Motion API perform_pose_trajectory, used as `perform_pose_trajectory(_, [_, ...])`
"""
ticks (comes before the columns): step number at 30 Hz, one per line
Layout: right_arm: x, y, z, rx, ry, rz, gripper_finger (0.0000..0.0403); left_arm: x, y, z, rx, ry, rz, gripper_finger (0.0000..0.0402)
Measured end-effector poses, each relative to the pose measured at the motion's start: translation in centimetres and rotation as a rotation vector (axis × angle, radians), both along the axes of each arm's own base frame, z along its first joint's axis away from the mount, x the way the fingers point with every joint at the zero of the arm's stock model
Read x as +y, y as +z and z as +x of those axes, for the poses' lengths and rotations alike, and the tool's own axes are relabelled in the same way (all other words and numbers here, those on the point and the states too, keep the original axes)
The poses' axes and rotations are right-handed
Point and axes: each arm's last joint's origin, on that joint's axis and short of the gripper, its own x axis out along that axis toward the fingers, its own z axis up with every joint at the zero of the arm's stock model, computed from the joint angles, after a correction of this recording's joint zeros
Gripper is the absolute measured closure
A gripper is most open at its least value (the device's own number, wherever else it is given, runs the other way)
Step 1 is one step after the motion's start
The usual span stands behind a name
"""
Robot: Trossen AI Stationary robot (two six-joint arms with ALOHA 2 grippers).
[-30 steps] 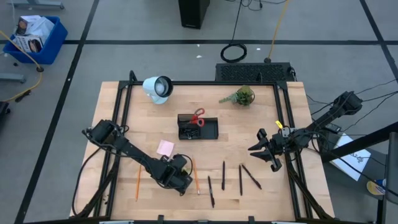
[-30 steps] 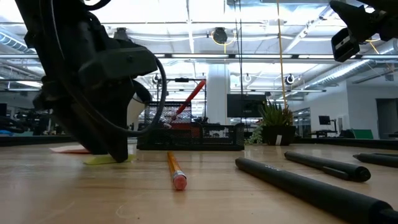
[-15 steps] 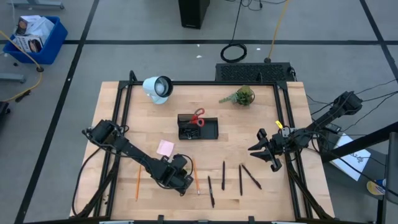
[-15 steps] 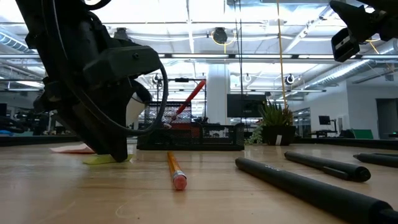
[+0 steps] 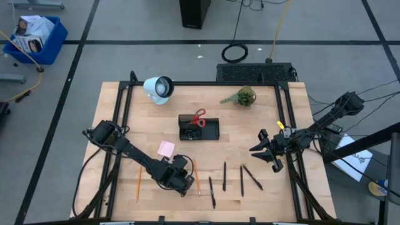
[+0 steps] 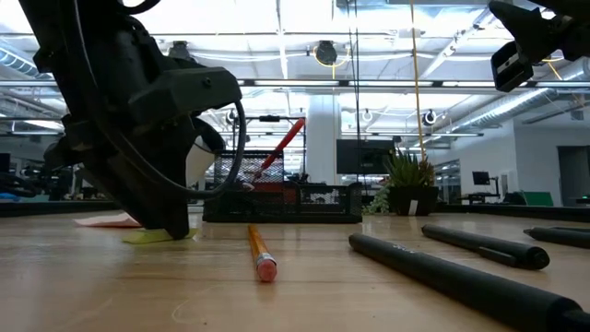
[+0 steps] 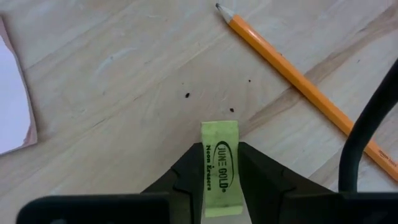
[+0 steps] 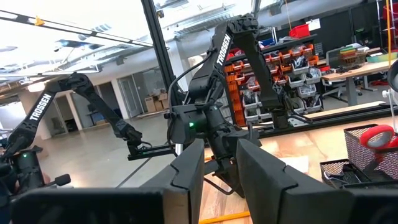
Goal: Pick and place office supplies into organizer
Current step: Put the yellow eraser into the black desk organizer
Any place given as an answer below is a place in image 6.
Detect black left wrist camera cable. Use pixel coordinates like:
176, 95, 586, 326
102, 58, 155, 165
91, 99, 248, 200

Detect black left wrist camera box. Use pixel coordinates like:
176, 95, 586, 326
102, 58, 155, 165
127, 66, 243, 126

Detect potted succulent plant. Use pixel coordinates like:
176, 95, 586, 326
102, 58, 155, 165
361, 148, 440, 217

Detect red scissors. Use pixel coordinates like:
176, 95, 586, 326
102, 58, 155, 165
252, 117, 307, 181

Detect large black monitor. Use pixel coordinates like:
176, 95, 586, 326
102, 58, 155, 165
336, 138, 396, 175

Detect black mesh desk organizer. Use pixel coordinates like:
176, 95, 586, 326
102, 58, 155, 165
202, 149, 363, 225

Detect yellow-green sticky note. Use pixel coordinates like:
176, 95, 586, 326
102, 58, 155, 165
122, 228, 203, 245

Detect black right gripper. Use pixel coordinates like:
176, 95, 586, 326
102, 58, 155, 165
488, 0, 590, 93

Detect black aluminium table frame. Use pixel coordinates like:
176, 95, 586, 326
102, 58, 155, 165
0, 198, 590, 223

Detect yellow hanging cord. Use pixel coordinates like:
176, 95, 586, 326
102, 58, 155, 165
408, 0, 426, 162

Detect pink sticky note pad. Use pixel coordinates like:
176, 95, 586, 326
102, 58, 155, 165
73, 211, 143, 229

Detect black pen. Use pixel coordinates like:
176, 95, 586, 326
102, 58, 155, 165
524, 226, 590, 250
421, 223, 551, 271
348, 232, 590, 332

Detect green board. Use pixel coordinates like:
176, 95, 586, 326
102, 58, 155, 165
523, 191, 554, 208

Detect orange pencil with pink eraser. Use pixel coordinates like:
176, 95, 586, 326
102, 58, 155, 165
247, 224, 278, 283

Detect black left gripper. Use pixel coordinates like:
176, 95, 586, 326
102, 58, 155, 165
43, 104, 200, 241

